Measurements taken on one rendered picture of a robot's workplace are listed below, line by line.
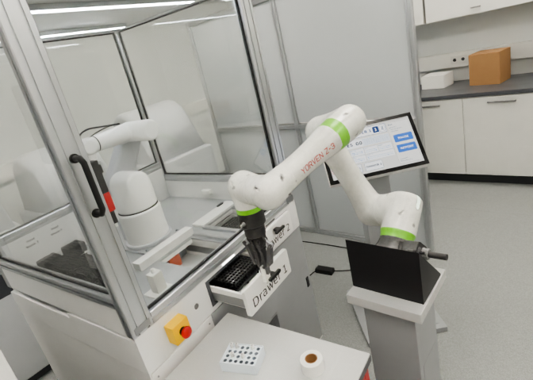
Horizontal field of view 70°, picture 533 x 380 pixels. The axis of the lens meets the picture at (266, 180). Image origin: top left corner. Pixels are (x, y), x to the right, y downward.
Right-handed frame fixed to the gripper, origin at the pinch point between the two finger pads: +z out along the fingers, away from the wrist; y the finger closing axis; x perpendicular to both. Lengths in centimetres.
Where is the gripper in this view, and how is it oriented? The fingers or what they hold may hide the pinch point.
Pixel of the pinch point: (266, 273)
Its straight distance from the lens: 143.2
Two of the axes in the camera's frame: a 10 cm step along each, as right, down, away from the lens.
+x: 5.4, -3.9, 7.5
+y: 8.1, 0.2, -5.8
